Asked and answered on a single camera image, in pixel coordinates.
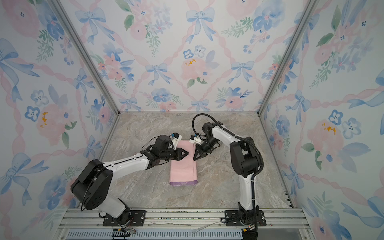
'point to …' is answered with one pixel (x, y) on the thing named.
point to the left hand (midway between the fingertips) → (189, 152)
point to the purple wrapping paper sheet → (184, 172)
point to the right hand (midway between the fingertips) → (195, 158)
